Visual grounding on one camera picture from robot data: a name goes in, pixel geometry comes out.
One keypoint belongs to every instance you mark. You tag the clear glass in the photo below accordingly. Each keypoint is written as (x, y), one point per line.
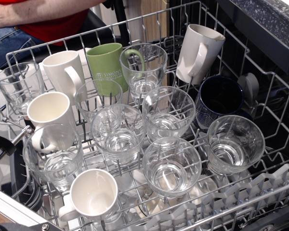
(143, 81)
(54, 154)
(233, 144)
(118, 132)
(21, 84)
(168, 112)
(171, 166)

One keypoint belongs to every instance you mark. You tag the person in red shirt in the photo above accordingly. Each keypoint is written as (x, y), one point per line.
(13, 38)

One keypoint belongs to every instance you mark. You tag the clear glass front centre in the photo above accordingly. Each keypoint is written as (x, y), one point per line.
(171, 166)

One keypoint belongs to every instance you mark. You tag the person's bare forearm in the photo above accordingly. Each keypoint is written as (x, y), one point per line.
(33, 11)

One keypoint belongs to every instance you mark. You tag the tall white mug rear left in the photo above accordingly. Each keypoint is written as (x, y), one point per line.
(64, 70)

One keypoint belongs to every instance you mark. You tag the clear glass before green mug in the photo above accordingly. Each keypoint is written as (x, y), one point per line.
(94, 95)

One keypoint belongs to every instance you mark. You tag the tall white mug rear right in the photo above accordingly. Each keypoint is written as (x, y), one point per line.
(200, 48)

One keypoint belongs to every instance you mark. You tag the grey wire dishwasher rack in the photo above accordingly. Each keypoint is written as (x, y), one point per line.
(254, 200)

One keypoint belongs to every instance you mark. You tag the tall white mug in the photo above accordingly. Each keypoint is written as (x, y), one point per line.
(64, 70)
(200, 48)

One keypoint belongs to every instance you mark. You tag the clear glass front left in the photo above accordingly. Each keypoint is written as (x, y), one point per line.
(54, 154)

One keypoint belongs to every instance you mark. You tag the speckled dark countertop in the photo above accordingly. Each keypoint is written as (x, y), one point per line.
(265, 23)

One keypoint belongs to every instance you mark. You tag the green Simons Institute mug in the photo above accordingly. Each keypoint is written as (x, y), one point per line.
(105, 66)

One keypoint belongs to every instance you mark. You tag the clear glass rear centre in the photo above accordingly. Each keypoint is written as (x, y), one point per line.
(143, 81)

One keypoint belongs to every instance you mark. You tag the clear glass centre right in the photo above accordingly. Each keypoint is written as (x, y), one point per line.
(168, 112)

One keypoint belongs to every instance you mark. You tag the white mug front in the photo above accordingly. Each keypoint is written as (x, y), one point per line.
(93, 195)

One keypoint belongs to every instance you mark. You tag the clear glass far left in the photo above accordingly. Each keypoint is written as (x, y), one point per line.
(21, 84)

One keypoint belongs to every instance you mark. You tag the dark blue mug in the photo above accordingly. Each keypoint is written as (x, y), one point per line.
(217, 96)

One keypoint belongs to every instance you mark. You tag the white mug left middle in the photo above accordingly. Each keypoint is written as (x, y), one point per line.
(53, 118)

